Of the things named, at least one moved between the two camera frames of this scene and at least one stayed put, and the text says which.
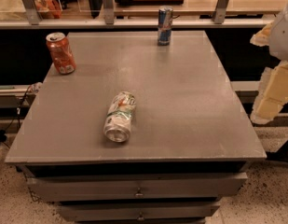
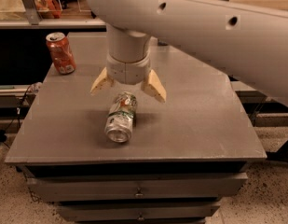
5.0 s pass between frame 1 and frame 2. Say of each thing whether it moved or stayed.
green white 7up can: stayed
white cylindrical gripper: moved
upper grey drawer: stayed
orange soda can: stayed
